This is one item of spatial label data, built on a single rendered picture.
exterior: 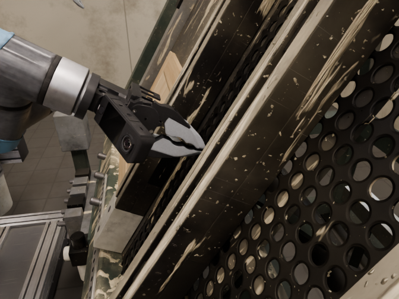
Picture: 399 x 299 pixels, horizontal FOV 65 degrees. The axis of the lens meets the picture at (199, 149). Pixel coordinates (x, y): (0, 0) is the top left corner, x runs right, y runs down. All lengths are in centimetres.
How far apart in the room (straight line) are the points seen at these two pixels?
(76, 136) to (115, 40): 276
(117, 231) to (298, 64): 57
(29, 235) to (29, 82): 159
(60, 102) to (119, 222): 36
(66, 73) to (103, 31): 369
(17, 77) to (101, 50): 374
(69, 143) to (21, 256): 68
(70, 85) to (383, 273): 40
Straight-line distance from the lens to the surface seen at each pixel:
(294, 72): 32
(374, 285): 19
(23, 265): 185
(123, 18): 411
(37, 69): 47
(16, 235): 203
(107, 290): 74
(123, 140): 42
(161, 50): 116
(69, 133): 150
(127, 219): 74
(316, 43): 32
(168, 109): 48
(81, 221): 115
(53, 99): 47
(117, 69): 424
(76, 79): 46
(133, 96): 48
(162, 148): 51
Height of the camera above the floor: 148
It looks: 31 degrees down
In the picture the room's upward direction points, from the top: straight up
